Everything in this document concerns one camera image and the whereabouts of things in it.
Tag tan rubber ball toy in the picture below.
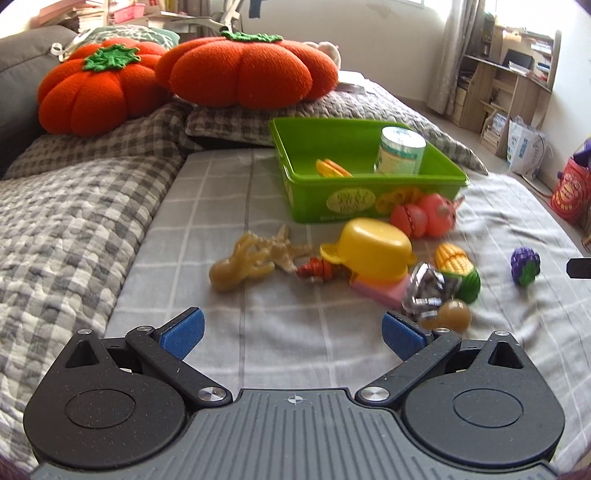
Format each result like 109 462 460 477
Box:
419 299 472 334

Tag purple toy grapes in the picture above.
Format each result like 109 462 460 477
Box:
510 247 541 287

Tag pink sticky note pad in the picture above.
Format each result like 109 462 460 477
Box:
349 274 410 310

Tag shiny chrome metal toy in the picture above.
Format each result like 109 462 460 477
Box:
402 262 463 322

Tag toy corn cob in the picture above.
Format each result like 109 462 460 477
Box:
434 243 482 304

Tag yellow toy pot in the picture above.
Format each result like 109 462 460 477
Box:
320 218 417 283

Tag tan rubber octopus toy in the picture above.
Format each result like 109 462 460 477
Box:
208 232 274 291

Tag red toy crab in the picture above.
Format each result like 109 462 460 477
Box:
295 257 349 283

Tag beige dried starfish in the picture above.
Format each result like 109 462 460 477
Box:
263 224 312 273

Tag clear cotton swab jar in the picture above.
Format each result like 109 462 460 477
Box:
374 126 427 175

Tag orange toy pot lid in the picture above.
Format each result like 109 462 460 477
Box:
315 159 352 178

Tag red patterned bag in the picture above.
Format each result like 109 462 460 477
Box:
550 138 590 224

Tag light grid bed sheet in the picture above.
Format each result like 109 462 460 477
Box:
106 150 590 470

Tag white paper shopping bag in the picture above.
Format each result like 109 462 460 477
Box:
507 116 548 179

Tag grey checked quilt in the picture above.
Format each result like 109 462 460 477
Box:
1 100 197 470

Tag green plastic storage bin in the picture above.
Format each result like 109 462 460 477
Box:
269 117 469 223

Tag wooden shelf desk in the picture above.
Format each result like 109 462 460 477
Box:
450 23 562 157

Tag grey checked pillow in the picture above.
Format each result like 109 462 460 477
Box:
185 79 488 175

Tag small orange pumpkin cushion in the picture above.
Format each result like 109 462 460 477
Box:
37 38 171 137

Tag grey window curtain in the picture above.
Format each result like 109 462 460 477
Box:
427 0 481 115

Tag large orange pumpkin cushion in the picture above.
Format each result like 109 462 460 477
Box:
155 32 339 110

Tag teal patterned cushion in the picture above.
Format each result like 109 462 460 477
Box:
50 25 180 62

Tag white plush toy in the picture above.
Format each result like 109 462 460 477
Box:
304 41 342 69

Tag grey sofa backrest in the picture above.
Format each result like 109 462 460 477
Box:
0 25 76 172

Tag white office chair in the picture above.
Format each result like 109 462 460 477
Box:
145 0 249 36

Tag stack of books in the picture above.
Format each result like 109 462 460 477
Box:
29 0 109 33

